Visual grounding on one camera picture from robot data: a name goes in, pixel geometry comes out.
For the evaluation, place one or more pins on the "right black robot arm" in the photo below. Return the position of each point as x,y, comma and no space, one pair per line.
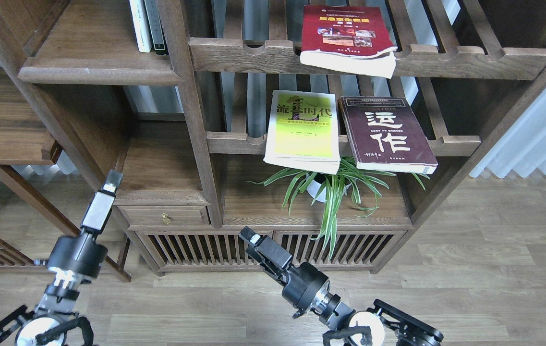
367,327

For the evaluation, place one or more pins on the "maroon book white characters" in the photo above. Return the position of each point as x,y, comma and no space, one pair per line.
385,135

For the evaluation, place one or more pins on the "yellow green book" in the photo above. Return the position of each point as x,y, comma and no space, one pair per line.
303,131

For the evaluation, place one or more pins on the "dark green upright book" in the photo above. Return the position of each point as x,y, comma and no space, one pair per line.
156,30

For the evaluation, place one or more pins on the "green spider plant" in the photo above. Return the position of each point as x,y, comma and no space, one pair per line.
348,169

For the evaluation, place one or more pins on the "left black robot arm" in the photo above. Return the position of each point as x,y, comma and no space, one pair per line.
54,316

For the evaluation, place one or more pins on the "dark wooden bookshelf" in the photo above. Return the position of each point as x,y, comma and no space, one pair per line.
182,127

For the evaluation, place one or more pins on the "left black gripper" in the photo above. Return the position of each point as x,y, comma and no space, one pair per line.
82,255

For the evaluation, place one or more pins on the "white upright book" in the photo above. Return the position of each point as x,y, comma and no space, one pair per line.
140,24

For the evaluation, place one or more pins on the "red book on top shelf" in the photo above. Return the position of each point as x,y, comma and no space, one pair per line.
349,39

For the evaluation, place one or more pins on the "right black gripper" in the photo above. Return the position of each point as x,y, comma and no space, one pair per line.
305,287

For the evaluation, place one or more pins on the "white plant pot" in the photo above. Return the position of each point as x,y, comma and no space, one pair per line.
327,186

